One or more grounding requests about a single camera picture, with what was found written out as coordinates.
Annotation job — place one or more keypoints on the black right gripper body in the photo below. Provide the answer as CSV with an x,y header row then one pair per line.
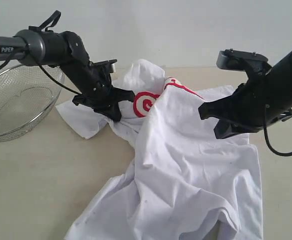
x,y
263,103

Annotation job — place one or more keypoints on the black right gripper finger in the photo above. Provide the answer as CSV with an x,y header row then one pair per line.
x,y
224,129
222,109

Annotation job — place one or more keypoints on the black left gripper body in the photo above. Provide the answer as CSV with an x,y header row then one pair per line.
x,y
96,91

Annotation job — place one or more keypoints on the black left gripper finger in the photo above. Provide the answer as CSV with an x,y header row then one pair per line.
x,y
123,95
112,112

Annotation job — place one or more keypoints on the white shirt with red print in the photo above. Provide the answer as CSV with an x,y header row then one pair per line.
x,y
182,180

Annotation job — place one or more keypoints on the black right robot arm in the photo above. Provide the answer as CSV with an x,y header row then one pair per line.
x,y
283,67

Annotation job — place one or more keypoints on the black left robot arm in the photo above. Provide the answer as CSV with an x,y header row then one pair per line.
x,y
66,51

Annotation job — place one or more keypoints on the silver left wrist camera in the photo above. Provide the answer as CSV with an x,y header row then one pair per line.
x,y
108,65

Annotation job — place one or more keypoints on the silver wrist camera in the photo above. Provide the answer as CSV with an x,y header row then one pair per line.
x,y
252,63
108,65

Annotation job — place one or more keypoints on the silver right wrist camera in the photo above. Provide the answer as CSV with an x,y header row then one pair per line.
x,y
252,63

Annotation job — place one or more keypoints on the metal wire mesh basket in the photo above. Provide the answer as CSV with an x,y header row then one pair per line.
x,y
27,95

